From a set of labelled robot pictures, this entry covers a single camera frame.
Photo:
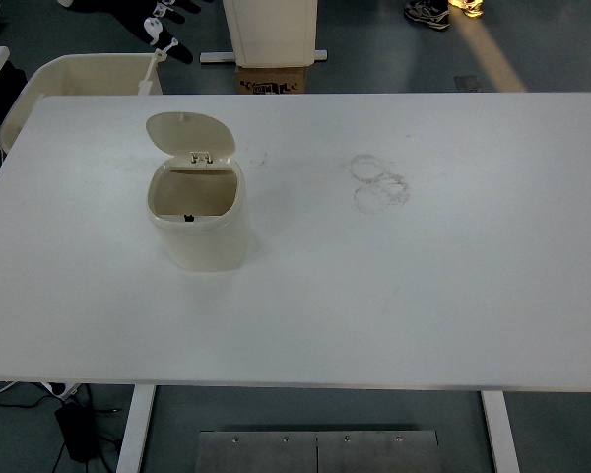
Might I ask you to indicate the person's brightly lit shoe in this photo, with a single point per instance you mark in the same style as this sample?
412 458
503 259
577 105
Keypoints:
470 6

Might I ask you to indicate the person's black and white shoe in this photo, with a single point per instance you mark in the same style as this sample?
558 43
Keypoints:
428 14

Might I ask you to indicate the grey metal plate with screws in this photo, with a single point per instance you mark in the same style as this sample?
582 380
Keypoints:
320 453

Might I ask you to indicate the black power adapter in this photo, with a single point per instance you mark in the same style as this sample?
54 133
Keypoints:
76 433

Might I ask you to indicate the white plastic rod with knob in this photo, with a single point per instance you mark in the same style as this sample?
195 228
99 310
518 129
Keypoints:
149 76

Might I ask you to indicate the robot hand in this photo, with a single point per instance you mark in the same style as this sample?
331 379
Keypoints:
128 12

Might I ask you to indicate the brown printed cardboard box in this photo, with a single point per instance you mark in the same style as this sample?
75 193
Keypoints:
271 81

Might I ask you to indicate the grey floor socket plate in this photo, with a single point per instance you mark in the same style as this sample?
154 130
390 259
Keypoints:
468 83

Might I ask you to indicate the white power strip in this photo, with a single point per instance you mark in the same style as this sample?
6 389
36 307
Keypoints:
59 389

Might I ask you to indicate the cream plastic storage crate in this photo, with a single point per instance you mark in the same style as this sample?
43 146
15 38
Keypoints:
88 74

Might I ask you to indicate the white table leg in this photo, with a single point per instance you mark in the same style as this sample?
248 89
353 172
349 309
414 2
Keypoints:
500 433
135 428

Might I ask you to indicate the grey metal base bar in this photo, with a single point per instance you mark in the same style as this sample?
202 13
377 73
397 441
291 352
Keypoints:
216 57

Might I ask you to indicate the cream plastic trash bin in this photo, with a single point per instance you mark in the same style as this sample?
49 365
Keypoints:
199 241

